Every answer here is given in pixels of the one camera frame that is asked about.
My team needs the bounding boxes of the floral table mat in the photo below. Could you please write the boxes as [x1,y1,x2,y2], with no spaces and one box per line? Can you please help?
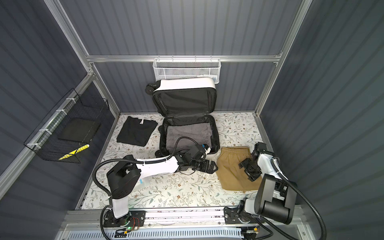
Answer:
[80,112,289,210]

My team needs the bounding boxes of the white hard-shell suitcase black lining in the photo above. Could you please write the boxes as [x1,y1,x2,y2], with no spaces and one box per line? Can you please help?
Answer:
[145,78,221,157]

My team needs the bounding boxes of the black right corrugated cable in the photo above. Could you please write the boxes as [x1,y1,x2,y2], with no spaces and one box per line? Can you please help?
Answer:
[251,155,327,240]

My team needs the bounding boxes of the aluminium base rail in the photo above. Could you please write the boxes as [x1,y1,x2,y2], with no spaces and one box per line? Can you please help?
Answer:
[56,205,313,240]

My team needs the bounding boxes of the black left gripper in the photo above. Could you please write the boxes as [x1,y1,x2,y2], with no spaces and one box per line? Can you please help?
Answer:
[190,158,220,174]

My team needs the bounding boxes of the black left corrugated cable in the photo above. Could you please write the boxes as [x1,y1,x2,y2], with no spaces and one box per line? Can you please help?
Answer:
[92,136,200,240]

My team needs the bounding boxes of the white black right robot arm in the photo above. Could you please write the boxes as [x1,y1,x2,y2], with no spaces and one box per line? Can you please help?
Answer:
[238,142,297,225]

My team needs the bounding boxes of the tan shorts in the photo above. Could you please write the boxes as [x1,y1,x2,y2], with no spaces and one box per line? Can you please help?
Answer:
[216,146,262,191]

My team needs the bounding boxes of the black pad in basket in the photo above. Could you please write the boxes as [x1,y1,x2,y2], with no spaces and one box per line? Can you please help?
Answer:
[58,118,101,143]

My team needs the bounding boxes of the black folded t-shirt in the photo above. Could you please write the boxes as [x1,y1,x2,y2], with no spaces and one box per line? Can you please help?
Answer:
[117,117,158,147]

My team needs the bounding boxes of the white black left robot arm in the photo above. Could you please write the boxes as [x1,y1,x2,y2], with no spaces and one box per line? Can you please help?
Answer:
[107,144,218,219]

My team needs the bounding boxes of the grey towel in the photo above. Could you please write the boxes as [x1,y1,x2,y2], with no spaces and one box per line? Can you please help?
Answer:
[166,123,213,152]

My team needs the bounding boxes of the black wire mesh basket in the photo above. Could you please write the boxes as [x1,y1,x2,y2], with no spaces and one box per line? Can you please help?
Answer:
[24,89,110,164]

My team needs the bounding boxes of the black corrugated cable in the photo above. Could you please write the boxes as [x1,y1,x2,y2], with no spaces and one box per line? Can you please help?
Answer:
[251,155,327,240]
[92,136,200,240]

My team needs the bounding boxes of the white wire mesh basket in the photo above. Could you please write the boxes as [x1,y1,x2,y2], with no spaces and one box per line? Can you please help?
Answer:
[153,59,222,85]

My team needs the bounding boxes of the yellow black striped item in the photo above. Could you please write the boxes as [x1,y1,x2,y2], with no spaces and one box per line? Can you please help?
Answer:
[59,144,90,161]

